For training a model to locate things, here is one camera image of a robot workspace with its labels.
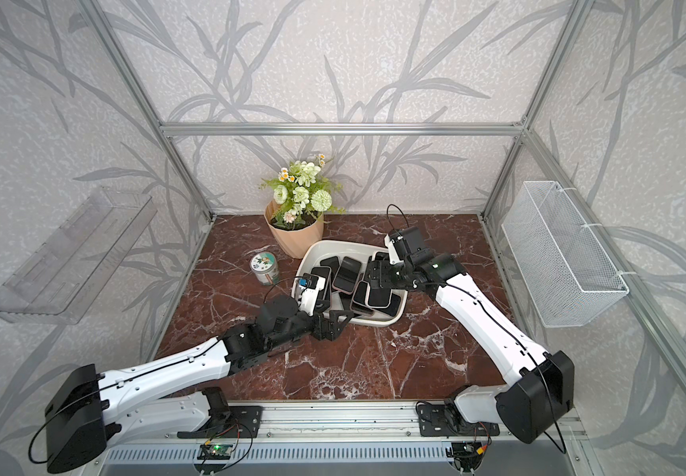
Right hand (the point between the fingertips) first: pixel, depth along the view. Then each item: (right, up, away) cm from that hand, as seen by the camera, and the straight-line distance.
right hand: (377, 274), depth 78 cm
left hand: (-9, -9, -5) cm, 13 cm away
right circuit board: (+23, -45, -4) cm, 50 cm away
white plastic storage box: (-22, +4, +21) cm, 31 cm away
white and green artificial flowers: (-22, +23, +7) cm, 33 cm away
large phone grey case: (-5, -9, +13) cm, 17 cm away
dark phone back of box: (-15, +1, +29) cm, 33 cm away
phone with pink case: (-17, -2, +23) cm, 29 cm away
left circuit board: (-40, -42, -7) cm, 58 cm away
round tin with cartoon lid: (-36, +1, +18) cm, 40 cm away
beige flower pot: (-25, +11, +16) cm, 32 cm away
